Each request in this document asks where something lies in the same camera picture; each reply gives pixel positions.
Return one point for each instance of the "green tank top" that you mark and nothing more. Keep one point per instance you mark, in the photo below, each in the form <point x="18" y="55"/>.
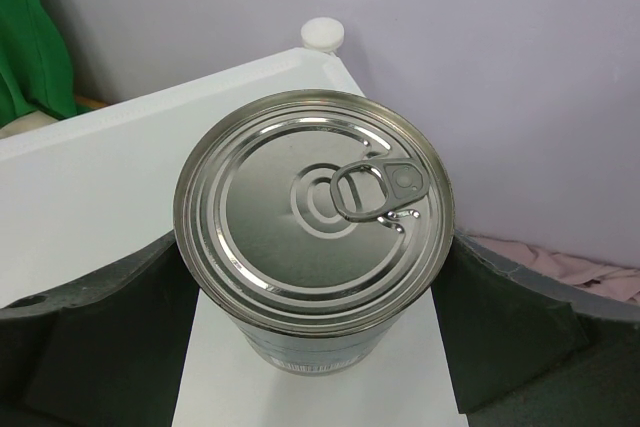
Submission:
<point x="36" y="69"/>

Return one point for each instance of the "mauve crumpled cloth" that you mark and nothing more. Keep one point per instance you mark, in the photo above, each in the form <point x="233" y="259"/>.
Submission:
<point x="606" y="280"/>

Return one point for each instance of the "wooden tray frame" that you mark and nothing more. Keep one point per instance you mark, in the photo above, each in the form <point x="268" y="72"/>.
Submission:
<point x="89" y="104"/>

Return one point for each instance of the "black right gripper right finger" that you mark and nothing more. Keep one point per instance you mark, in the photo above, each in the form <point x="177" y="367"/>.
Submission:
<point x="526" y="350"/>

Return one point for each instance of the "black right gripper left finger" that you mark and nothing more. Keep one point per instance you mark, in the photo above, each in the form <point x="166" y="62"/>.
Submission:
<point x="106" y="349"/>

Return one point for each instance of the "beige crumpled cloth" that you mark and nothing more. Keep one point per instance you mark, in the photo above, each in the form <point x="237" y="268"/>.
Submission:
<point x="32" y="121"/>

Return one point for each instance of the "tall blue label can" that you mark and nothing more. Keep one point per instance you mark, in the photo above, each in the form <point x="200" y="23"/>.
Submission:
<point x="314" y="219"/>

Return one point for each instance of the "white cube cabinet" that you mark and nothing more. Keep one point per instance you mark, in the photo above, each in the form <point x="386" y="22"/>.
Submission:
<point x="81" y="194"/>

